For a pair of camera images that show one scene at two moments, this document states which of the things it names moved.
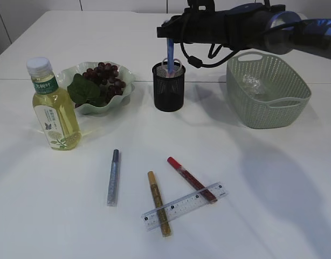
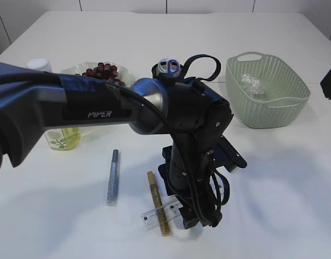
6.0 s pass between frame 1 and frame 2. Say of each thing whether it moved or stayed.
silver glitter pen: stayed
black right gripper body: moved
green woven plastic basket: stayed
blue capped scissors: moved
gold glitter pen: stayed
